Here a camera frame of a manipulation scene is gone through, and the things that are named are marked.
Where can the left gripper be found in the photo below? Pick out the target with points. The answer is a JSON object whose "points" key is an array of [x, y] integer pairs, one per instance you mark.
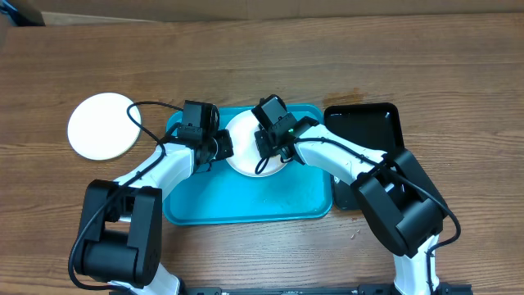
{"points": [[223, 135]]}

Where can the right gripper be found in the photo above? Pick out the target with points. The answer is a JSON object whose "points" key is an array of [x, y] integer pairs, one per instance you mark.
{"points": [[272, 146]]}

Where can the white plate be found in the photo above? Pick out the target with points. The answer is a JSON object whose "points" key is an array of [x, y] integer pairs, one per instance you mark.
{"points": [[104, 126], [246, 157]]}

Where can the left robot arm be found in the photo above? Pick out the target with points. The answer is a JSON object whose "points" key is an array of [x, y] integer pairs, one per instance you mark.
{"points": [[118, 245]]}

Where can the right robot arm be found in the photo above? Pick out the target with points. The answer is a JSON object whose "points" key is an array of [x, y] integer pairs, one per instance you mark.
{"points": [[402, 206]]}

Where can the teal plastic tray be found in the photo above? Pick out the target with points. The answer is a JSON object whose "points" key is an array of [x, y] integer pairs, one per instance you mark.
{"points": [[217, 194]]}

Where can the black water tray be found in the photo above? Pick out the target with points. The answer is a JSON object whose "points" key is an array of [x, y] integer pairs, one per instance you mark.
{"points": [[376, 125]]}

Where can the dark object top left corner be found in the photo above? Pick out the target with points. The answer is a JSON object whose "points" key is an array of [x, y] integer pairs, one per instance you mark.
{"points": [[21, 13]]}

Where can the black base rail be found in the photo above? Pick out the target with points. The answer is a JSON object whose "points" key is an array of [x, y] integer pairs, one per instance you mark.
{"points": [[363, 289]]}

